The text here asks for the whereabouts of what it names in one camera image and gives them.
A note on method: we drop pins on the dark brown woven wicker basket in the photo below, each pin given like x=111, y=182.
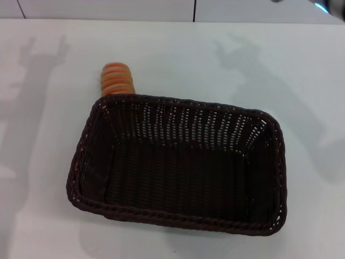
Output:
x=175, y=175

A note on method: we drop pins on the orange striped spiral bread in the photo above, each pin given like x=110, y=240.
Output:
x=116, y=78

